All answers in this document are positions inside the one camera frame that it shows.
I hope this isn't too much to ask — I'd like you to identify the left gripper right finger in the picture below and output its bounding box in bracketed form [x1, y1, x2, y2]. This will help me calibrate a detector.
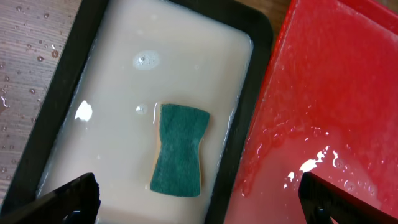
[298, 172, 397, 224]

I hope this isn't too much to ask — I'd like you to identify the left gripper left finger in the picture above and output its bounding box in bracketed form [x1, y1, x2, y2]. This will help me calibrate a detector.
[1, 173, 101, 224]

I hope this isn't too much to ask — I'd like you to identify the green scouring sponge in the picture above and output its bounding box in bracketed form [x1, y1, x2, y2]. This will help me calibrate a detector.
[150, 104, 210, 197]

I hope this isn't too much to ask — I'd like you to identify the red plastic tray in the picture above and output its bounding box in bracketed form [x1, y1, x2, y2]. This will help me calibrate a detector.
[225, 0, 397, 224]

